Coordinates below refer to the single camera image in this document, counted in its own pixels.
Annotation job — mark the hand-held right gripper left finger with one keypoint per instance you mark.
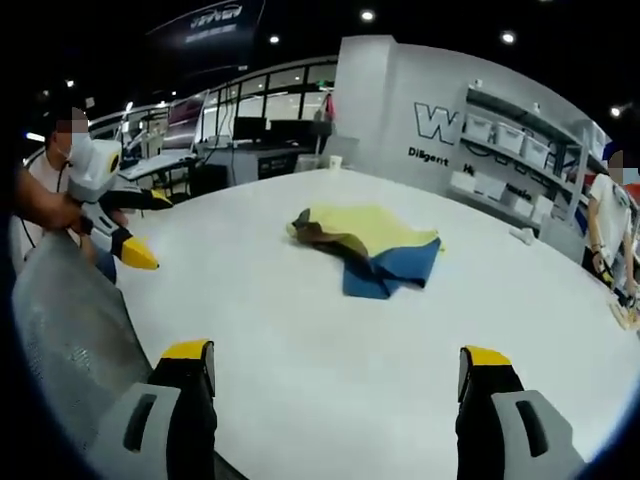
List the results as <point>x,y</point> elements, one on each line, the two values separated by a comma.
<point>170,430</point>

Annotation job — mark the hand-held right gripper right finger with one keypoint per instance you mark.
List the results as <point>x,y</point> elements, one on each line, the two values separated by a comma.
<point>500,430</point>

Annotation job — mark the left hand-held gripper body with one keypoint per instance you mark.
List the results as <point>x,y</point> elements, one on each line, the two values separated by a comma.
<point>92,165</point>

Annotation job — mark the yellow blue brown garment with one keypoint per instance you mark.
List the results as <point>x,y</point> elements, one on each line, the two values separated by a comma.
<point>370,235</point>

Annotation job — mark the person's left hand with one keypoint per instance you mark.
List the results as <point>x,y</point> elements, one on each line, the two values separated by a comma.
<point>70,215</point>

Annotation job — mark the grey mesh chair back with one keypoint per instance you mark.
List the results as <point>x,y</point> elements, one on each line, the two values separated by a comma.
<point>70,325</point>

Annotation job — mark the grey office desk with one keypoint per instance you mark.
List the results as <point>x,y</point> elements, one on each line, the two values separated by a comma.
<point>250,160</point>

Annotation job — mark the black computer monitor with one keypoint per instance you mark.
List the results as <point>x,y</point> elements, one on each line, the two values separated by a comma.
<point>300,131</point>
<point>250,128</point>

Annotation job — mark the pale wooden object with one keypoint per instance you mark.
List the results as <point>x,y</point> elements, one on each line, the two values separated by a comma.
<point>625,312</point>

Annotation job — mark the dark hanging banner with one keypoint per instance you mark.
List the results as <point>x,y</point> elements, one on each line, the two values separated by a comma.
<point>210,22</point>

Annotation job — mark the small white object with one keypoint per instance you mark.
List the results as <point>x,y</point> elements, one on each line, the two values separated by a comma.
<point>525,236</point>

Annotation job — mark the white paper cup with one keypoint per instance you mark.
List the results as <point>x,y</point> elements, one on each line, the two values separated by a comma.
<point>334,163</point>

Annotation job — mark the grey metal shelf rack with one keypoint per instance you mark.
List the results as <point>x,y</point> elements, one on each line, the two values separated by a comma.
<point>520,165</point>

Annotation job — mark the white storage bin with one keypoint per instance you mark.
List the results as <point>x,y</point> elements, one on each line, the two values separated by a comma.
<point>477,131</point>
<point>508,137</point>
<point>537,149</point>

